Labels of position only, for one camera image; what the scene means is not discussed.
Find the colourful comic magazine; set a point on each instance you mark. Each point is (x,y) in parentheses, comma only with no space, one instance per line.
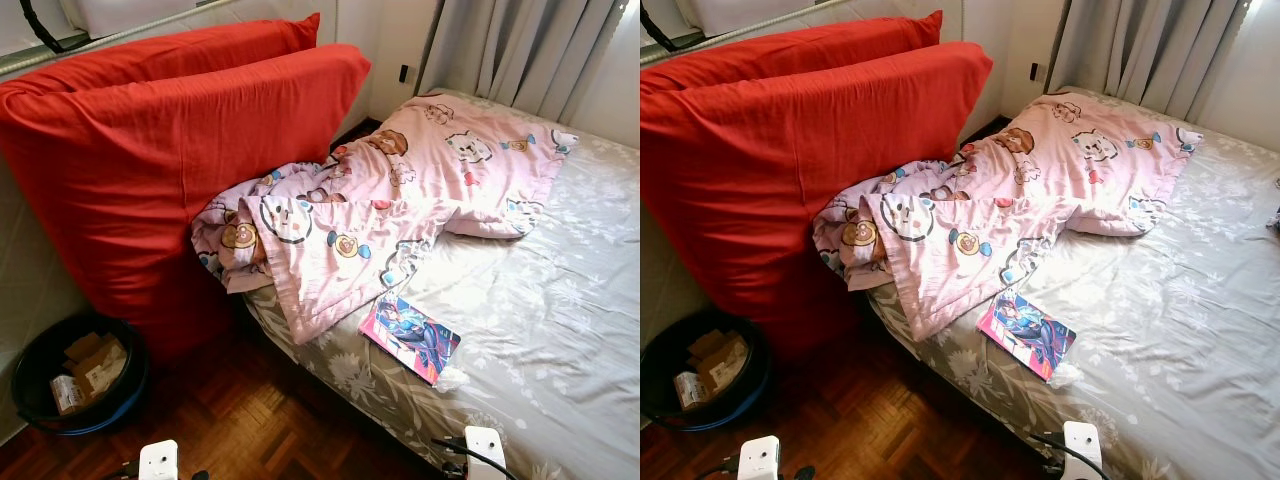
(410,335)
(1028,335)

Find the black round bin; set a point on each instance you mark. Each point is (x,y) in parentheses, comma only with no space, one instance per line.
(660,350)
(35,345)

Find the bed with grey floral sheet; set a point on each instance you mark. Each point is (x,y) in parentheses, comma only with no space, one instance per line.
(540,320)
(1170,320)

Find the brown cardboard box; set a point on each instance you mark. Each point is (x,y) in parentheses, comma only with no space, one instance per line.
(95,365)
(718,362)

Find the small white printed packet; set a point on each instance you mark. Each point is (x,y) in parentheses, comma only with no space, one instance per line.
(690,388)
(65,393)

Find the large red covered cushion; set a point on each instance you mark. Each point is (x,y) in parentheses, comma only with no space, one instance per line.
(830,170)
(180,50)
(180,170)
(800,48)

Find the grey curtain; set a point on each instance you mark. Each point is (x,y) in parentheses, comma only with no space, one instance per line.
(500,50)
(1130,50)

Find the pink cartoon print blanket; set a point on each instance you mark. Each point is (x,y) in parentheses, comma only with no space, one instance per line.
(1030,190)
(400,190)

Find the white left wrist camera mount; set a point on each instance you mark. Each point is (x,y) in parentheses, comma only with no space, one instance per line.
(158,462)
(760,460)

